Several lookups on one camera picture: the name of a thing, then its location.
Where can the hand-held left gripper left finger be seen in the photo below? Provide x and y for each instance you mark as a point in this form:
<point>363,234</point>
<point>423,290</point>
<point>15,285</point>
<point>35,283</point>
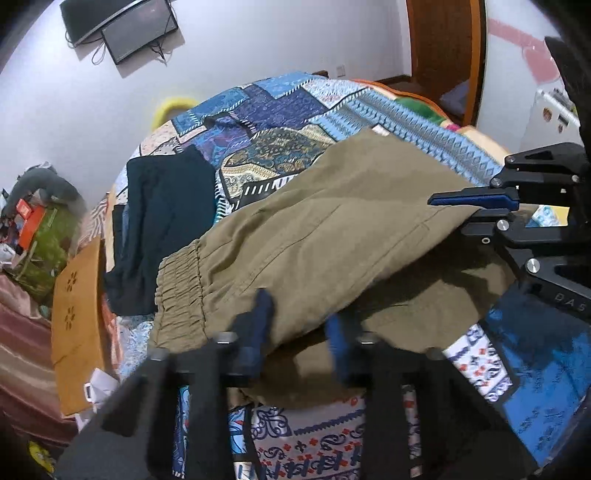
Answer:
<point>256,323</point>

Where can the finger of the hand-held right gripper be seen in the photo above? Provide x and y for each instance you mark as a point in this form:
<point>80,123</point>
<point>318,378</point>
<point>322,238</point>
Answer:
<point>508,230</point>
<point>480,199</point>

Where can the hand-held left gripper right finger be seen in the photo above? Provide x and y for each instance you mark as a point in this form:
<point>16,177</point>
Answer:
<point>340,348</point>

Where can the olive green pants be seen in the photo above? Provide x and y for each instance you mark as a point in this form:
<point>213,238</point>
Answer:
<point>323,221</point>

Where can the white refrigerator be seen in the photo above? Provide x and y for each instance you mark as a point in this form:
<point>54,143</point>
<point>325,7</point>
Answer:
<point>545,120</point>

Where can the grey cushion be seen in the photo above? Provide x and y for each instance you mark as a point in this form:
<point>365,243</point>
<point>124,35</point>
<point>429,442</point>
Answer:
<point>456,99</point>

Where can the orange and green blanket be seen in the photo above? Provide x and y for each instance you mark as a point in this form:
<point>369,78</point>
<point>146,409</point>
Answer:
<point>415,105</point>

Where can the dark navy garment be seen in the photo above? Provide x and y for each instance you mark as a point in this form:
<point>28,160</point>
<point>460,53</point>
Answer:
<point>161,217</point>

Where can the brown wooden door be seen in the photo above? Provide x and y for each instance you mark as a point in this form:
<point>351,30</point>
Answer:
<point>438,37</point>

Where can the white paper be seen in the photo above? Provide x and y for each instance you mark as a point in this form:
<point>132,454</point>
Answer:
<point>101,385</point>

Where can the wooden board with flower cutouts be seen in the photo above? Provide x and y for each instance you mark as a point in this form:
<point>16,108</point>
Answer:
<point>78,314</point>

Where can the green patterned cloth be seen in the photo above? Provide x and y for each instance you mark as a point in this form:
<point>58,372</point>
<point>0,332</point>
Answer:
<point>51,258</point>

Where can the blue patchwork bedspread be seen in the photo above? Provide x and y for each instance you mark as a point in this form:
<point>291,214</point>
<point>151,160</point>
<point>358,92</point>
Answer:
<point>277,106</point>

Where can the brown striped blanket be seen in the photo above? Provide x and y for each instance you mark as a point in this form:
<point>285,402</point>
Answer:
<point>23,350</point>

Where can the orange box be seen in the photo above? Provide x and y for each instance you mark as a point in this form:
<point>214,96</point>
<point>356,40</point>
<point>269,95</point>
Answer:
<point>32,221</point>

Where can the grey cloth heap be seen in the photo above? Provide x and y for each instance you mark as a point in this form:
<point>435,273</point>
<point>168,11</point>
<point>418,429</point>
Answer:
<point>51,182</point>

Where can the wall socket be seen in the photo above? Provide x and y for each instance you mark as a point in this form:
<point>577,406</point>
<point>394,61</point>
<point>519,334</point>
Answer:
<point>340,70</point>

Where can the black wall monitor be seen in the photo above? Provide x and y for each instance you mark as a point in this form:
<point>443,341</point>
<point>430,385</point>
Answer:
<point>138,27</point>

